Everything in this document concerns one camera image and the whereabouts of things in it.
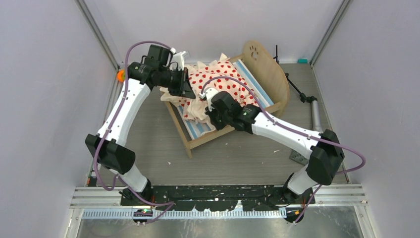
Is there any blue striped mattress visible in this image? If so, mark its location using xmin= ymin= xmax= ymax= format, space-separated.
xmin=160 ymin=55 xmax=275 ymax=139

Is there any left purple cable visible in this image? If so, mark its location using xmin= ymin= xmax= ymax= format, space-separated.
xmin=92 ymin=41 xmax=175 ymax=211

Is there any orange green toy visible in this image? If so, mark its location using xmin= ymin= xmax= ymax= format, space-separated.
xmin=116 ymin=69 xmax=126 ymax=83

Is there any purple cable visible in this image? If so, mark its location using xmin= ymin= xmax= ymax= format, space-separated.
xmin=200 ymin=74 xmax=368 ymax=214
xmin=92 ymin=41 xmax=175 ymax=211

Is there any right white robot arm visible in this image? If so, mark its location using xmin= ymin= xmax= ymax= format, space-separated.
xmin=200 ymin=88 xmax=344 ymax=204

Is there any wooden pet bed frame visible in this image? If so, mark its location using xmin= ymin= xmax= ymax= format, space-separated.
xmin=160 ymin=41 xmax=290 ymax=159

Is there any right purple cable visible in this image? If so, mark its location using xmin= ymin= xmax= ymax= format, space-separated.
xmin=200 ymin=74 xmax=368 ymax=214

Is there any strawberry print ruffled blanket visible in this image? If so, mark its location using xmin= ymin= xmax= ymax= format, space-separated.
xmin=159 ymin=54 xmax=257 ymax=124

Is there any black tripod stand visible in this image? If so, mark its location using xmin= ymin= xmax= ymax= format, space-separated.
xmin=273 ymin=45 xmax=324 ymax=141

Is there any black perforated pad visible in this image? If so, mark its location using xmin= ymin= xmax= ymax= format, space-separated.
xmin=289 ymin=150 xmax=309 ymax=166

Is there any teal small block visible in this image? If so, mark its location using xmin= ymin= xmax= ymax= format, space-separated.
xmin=297 ymin=59 xmax=309 ymax=64

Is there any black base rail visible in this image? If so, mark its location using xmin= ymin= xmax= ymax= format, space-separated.
xmin=69 ymin=184 xmax=368 ymax=221

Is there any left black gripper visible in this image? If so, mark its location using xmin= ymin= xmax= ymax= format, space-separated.
xmin=157 ymin=66 xmax=196 ymax=99

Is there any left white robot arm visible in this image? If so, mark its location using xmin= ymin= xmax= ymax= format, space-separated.
xmin=85 ymin=41 xmax=196 ymax=206

